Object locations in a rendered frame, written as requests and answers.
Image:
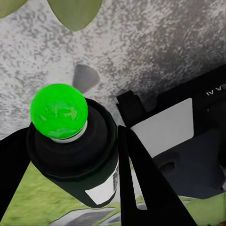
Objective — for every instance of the insectifuge atomizer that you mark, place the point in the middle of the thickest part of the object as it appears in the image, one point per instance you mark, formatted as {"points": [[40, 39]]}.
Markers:
{"points": [[73, 140]]}

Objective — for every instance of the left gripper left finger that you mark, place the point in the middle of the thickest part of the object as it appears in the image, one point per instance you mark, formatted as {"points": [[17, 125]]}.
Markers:
{"points": [[14, 161]]}

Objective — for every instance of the pot plant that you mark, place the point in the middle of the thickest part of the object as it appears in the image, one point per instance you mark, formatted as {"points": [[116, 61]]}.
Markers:
{"points": [[75, 15]]}

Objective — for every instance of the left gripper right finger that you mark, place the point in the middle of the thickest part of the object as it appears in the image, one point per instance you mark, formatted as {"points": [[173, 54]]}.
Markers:
{"points": [[164, 208]]}

